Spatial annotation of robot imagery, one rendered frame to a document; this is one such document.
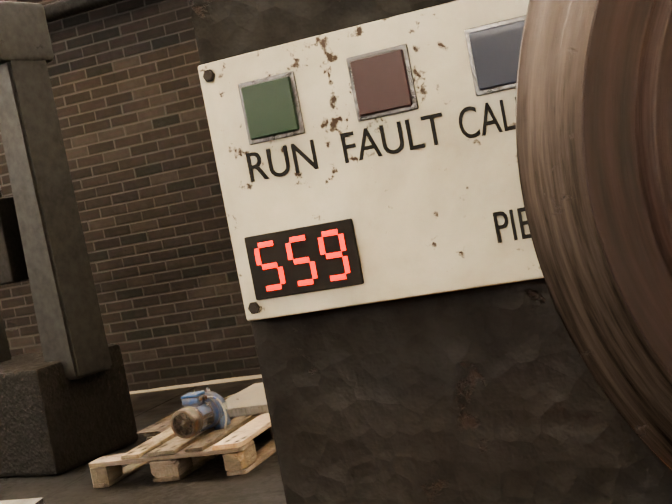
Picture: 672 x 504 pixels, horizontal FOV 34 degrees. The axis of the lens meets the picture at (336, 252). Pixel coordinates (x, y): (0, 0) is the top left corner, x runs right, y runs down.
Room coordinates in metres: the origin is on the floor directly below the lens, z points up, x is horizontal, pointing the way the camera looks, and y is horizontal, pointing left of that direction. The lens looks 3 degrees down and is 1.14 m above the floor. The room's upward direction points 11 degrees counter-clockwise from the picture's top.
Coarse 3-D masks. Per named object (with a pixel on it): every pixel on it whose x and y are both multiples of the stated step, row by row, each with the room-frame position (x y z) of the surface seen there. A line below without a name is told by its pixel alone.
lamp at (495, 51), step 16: (480, 32) 0.68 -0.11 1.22; (496, 32) 0.68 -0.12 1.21; (512, 32) 0.67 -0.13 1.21; (480, 48) 0.68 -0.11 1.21; (496, 48) 0.68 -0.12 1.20; (512, 48) 0.68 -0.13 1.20; (480, 64) 0.68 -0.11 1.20; (496, 64) 0.68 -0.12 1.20; (512, 64) 0.68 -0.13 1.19; (480, 80) 0.68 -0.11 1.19; (496, 80) 0.68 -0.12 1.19; (512, 80) 0.68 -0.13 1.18
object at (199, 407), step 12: (192, 396) 5.05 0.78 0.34; (204, 396) 5.09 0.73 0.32; (216, 396) 5.21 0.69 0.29; (192, 408) 5.00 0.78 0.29; (204, 408) 5.06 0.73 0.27; (216, 408) 5.14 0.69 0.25; (180, 420) 4.99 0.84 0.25; (192, 420) 4.95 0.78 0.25; (204, 420) 5.04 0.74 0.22; (216, 420) 5.14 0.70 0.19; (228, 420) 5.24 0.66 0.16; (180, 432) 5.03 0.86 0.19; (192, 432) 4.95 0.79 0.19
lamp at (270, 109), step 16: (272, 80) 0.74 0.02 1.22; (288, 80) 0.73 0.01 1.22; (256, 96) 0.74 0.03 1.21; (272, 96) 0.74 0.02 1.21; (288, 96) 0.73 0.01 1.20; (256, 112) 0.74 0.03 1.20; (272, 112) 0.74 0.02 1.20; (288, 112) 0.73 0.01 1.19; (256, 128) 0.74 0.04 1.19; (272, 128) 0.74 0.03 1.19; (288, 128) 0.73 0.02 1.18
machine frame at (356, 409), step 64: (192, 0) 0.78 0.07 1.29; (256, 0) 0.76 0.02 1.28; (320, 0) 0.75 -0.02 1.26; (384, 0) 0.73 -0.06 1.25; (448, 0) 0.71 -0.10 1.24; (256, 320) 0.78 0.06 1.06; (320, 320) 0.76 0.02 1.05; (384, 320) 0.75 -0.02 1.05; (448, 320) 0.73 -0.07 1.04; (512, 320) 0.71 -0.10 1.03; (320, 384) 0.77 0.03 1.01; (384, 384) 0.75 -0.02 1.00; (448, 384) 0.73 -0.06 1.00; (512, 384) 0.72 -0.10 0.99; (576, 384) 0.70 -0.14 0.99; (320, 448) 0.77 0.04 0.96; (384, 448) 0.75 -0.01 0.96; (448, 448) 0.73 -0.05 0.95; (512, 448) 0.72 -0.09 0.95; (576, 448) 0.70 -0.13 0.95; (640, 448) 0.69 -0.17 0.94
